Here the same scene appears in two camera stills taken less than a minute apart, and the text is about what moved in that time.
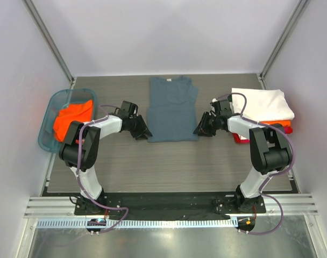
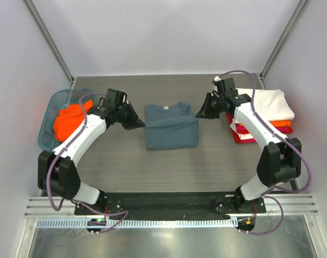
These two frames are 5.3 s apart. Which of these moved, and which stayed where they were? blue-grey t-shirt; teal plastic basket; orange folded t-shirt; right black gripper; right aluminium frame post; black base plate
Moved: right black gripper; blue-grey t-shirt
Stayed: black base plate; orange folded t-shirt; right aluminium frame post; teal plastic basket
